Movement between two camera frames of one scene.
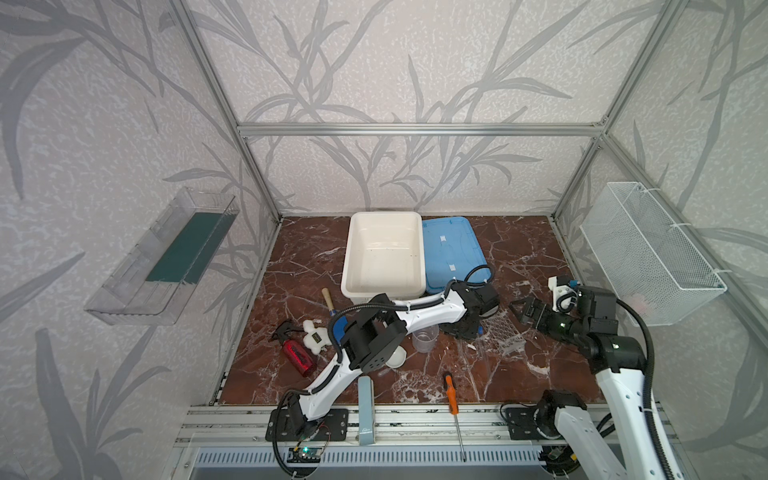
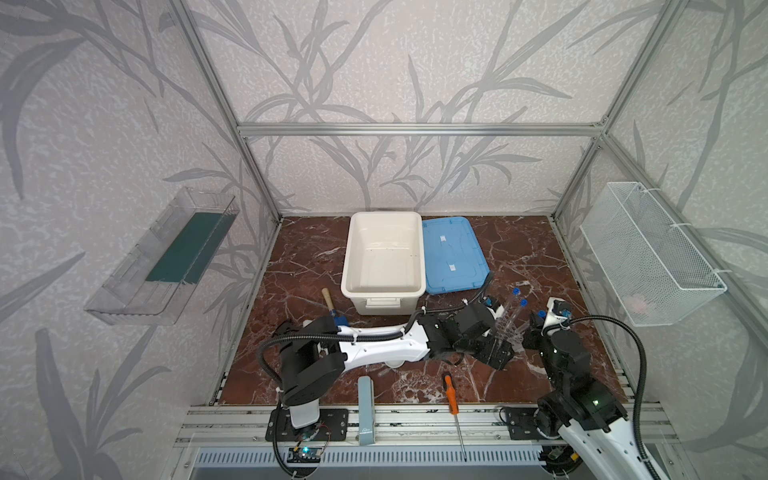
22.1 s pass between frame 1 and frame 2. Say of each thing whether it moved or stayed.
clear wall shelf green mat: stayed
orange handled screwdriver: stayed
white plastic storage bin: stayed
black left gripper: moved
